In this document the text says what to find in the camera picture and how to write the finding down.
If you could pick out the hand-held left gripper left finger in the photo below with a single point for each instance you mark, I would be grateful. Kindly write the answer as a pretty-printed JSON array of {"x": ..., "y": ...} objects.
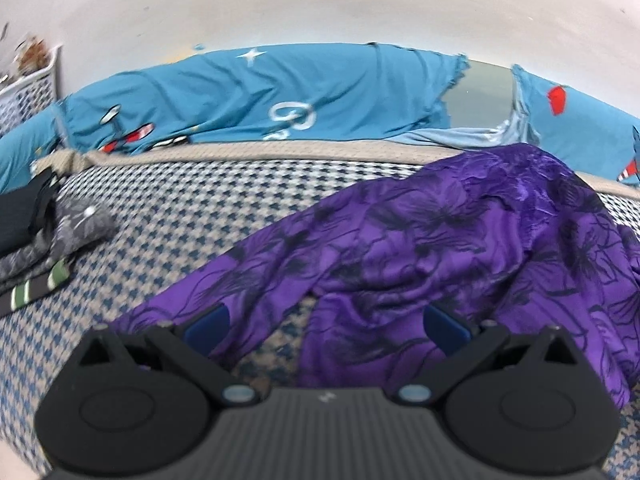
[{"x": 210, "y": 327}]

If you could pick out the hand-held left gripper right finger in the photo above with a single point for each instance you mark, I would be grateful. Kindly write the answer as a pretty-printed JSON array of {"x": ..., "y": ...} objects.
[{"x": 445, "y": 327}]

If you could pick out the purple floral garment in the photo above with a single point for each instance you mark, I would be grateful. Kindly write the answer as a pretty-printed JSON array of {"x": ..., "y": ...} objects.
[{"x": 450, "y": 240}]

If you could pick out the grey patterned garment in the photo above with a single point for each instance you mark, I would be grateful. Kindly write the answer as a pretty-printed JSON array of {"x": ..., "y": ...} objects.
[{"x": 80, "y": 227}]

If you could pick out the green striped garment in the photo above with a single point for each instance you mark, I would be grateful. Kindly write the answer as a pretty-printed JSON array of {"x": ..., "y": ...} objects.
[{"x": 35, "y": 292}]

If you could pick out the light blue cloth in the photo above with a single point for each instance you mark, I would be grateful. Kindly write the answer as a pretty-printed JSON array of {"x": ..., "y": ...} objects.
[{"x": 450, "y": 137}]

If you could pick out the black folded garment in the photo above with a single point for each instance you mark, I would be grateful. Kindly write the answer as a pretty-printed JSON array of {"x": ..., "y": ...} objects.
[{"x": 20, "y": 215}]

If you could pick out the grey cushion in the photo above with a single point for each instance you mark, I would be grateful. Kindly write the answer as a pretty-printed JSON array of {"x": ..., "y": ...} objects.
[{"x": 480, "y": 95}]

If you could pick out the blue pillow with red patch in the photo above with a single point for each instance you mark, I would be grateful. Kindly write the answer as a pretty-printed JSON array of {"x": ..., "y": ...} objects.
[{"x": 590, "y": 125}]

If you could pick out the white laundry basket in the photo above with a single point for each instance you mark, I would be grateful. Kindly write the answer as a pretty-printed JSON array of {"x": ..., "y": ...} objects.
[{"x": 30, "y": 95}]

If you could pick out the brown crumpled item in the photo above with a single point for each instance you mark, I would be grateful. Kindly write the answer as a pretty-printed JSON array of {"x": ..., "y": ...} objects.
[{"x": 32, "y": 55}]

